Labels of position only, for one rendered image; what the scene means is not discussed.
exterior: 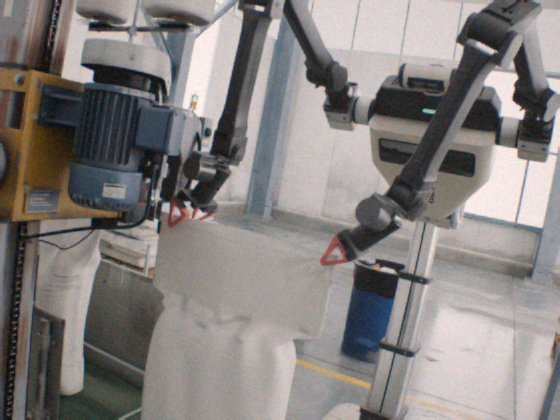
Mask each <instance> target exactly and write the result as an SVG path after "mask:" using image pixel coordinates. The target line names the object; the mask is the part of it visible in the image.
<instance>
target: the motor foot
mask: <svg viewBox="0 0 560 420"><path fill-rule="evenodd" d="M81 95H82V92H79V91H76V90H69V89H67V88H64V87H57V86H54V85H50V84H45V85H44V86H43V90H42V97H41V104H40V109H39V114H38V119H37V123H38V124H39V125H41V126H50V127H55V128H60V129H71V130H76V127H77V121H78V114H79V108H80V101H81Z"/></svg>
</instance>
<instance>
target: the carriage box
mask: <svg viewBox="0 0 560 420"><path fill-rule="evenodd" d="M45 84H50V85H54V86H57V87H64V88H67V89H69V90H76V91H79V92H83V91H85V90H84V89H83V87H84V83H82V82H78V81H76V80H75V81H72V80H69V79H67V78H61V77H57V76H55V75H48V74H46V73H43V72H38V71H35V70H30V72H29V71H26V72H22V71H16V70H12V71H9V70H2V69H0V89H3V90H9V91H13V90H14V91H19V92H24V93H25V100H24V107H23V114H22V121H21V128H20V130H19V129H15V128H12V129H11V128H7V127H3V126H0V143H1V144H2V145H3V147H4V151H5V154H6V171H5V173H4V176H3V178H2V180H1V182H0V216H2V217H7V218H9V221H13V222H15V221H25V220H47V219H49V220H69V219H90V218H113V217H119V218H121V217H122V211H105V210H98V209H87V208H84V207H81V206H79V205H76V204H75V203H74V202H73V201H71V199H70V197H69V194H68V184H69V177H70V171H69V168H70V167H71V162H72V161H77V159H78V157H77V156H75V155H74V154H72V153H73V146H74V139H75V134H76V130H71V129H60V128H55V127H50V126H41V125H39V124H38V123H37V119H38V114H39V109H40V104H41V97H42V90H43V86H44V85H45ZM29 191H60V197H59V205H58V211H45V212H27V205H28V197H29Z"/></svg>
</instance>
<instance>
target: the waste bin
mask: <svg viewBox="0 0 560 420"><path fill-rule="evenodd" d="M353 262H354V268H353V283H352V288H351V294H350V300H349V305H348V311H347V317H346V322H345V328H344V333H343V339H342V344H341V348H342V350H343V352H345V353H346V354H347V355H348V356H350V357H352V358H354V359H358V360H361V361H364V362H368V363H376V362H377V357H378V353H379V347H378V344H379V341H380V340H381V339H383V338H384V337H385V336H386V334H387V330H388V325H389V320H390V316H391V311H392V307H393V303H394V298H395V293H396V289H397V284H398V279H399V278H398V275H399V271H400V270H403V269H405V264H401V263H399V262H395V261H391V260H388V259H384V260H383V259H377V258H369V257H359V258H358V259H357V260H355V261H353ZM375 264H379V266H380V269H381V268H383V267H386V268H388V269H392V270H394V271H395V272H396V274H394V273H389V272H385V271H381V270H377V269H374V268H371V266H373V265H375ZM369 266H370V267H369Z"/></svg>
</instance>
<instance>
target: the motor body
mask: <svg viewBox="0 0 560 420"><path fill-rule="evenodd" d="M83 89H84V90H85V91H83V92H82V95H81V101H80V108H79V114H78V121H77V127H76V134H75V139H74V146H73V153H72V154H74V155H75V156H77V157H78V159H77V161H72V162H71V167H70V168H69V171H70V177H69V184H68V194H69V197H70V199H71V201H73V202H74V203H75V204H76V205H79V206H81V207H84V208H87V209H98V210H105V211H127V210H132V209H133V207H134V206H135V205H136V204H137V203H138V200H139V195H140V190H141V184H142V183H143V181H144V180H143V179H142V176H143V172H140V171H138V165H139V159H140V157H144V155H145V150H142V149H137V148H136V146H135V143H134V134H135V128H136V122H137V115H138V111H140V110H141V108H142V107H143V106H146V107H152V106H153V105H152V104H151V103H149V102H154V101H155V96H154V95H153V94H151V93H149V92H145V91H143V90H135V89H132V88H128V87H125V86H124V87H120V86H116V85H112V84H102V83H97V82H90V83H85V84H84V87H83Z"/></svg>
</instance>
